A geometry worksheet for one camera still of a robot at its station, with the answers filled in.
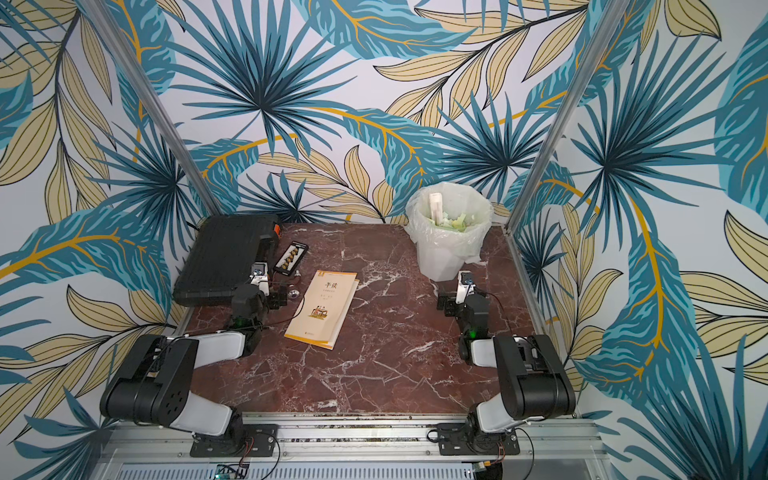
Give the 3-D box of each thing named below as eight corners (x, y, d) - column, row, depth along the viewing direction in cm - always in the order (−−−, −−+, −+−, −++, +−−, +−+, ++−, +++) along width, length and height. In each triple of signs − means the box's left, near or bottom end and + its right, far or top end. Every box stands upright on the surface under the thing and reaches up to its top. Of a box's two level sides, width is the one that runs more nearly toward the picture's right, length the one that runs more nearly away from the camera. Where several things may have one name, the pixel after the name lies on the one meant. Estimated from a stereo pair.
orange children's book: (285, 337, 92) (283, 333, 90) (319, 269, 109) (318, 264, 106) (333, 350, 90) (332, 346, 88) (360, 279, 106) (360, 274, 104)
